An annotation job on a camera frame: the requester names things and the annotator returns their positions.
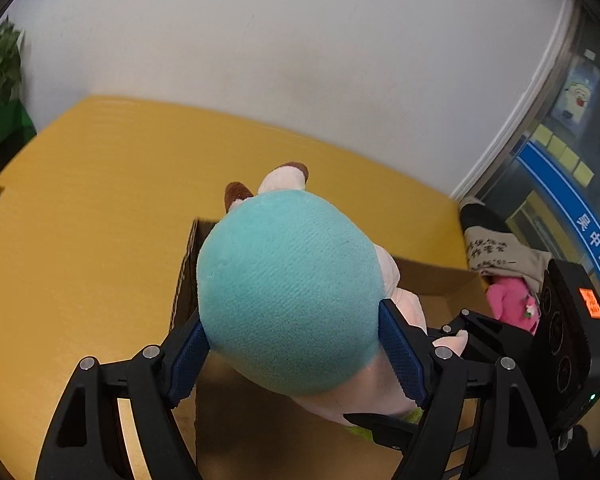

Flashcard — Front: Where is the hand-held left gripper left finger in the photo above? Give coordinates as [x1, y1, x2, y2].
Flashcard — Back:
[34, 307, 216, 480]

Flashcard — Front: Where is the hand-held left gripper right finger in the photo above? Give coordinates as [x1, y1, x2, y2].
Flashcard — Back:
[377, 299, 561, 480]

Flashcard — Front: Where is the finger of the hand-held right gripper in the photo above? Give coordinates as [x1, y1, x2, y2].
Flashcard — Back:
[426, 309, 536, 366]
[342, 412, 473, 456]

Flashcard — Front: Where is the shallow cardboard box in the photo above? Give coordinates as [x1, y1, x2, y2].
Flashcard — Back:
[169, 217, 488, 480]

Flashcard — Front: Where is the teal and pink plush pig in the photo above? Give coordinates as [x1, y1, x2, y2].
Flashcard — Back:
[196, 161, 468, 428]

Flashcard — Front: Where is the wooden desktop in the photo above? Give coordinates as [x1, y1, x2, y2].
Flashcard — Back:
[0, 94, 486, 480]

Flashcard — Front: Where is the pink plush toy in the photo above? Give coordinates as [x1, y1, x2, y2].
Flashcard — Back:
[485, 275, 543, 336]

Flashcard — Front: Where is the beige printed cloth bag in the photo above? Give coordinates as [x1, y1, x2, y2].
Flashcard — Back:
[459, 197, 553, 291]

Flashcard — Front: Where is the blue banner strip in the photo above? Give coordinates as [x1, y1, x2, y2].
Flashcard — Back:
[515, 140, 600, 326]

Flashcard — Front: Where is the cartoon poster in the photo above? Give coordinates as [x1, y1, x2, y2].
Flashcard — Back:
[552, 50, 600, 133]

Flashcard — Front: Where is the green table cloth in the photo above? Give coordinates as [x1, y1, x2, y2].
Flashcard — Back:
[0, 102, 37, 148]

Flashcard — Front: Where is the large potted green plant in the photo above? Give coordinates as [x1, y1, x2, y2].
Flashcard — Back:
[0, 17, 23, 116]

